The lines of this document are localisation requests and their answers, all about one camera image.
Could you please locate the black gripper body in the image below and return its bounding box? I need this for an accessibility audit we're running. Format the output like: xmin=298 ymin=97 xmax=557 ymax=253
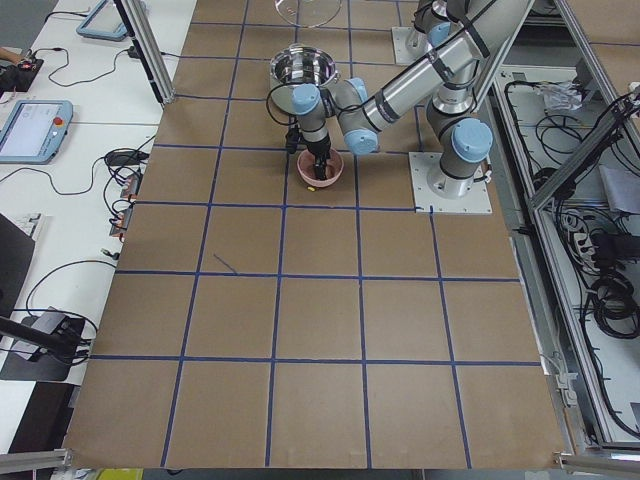
xmin=304 ymin=137 xmax=330 ymax=161

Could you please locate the glass pot lid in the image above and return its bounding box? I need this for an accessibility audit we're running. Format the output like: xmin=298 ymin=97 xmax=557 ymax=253
xmin=274 ymin=0 xmax=342 ymax=28

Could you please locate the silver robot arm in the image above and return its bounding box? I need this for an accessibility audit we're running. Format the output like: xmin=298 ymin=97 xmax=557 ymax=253
xmin=291 ymin=1 xmax=530 ymax=199
xmin=303 ymin=1 xmax=453 ymax=181

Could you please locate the pale green steel pot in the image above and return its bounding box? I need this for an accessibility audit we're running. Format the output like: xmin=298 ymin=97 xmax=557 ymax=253
xmin=269 ymin=43 xmax=340 ymax=114

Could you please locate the pink bowl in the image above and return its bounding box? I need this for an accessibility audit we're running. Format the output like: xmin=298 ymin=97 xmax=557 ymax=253
xmin=296 ymin=149 xmax=344 ymax=188

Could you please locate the teach pendant far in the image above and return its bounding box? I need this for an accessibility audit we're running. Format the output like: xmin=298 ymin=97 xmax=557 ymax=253
xmin=76 ymin=0 xmax=127 ymax=42

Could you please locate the teach pendant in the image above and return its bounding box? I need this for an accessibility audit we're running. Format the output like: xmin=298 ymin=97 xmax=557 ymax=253
xmin=1 ymin=100 xmax=74 ymax=165
xmin=76 ymin=0 xmax=127 ymax=42

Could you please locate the teach pendant near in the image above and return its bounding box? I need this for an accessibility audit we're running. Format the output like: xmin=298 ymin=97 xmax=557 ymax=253
xmin=1 ymin=100 xmax=74 ymax=165

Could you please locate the black monitor stand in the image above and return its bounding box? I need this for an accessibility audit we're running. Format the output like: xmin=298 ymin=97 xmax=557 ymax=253
xmin=1 ymin=309 xmax=85 ymax=382

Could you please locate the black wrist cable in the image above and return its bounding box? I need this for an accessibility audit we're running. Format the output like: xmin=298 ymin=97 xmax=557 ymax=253
xmin=264 ymin=83 xmax=301 ymax=132

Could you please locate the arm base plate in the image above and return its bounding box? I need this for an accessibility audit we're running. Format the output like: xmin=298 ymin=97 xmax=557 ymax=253
xmin=391 ymin=27 xmax=431 ymax=66
xmin=409 ymin=152 xmax=492 ymax=215

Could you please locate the aluminium frame post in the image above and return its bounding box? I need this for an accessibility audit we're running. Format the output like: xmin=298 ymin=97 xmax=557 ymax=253
xmin=114 ymin=0 xmax=175 ymax=105

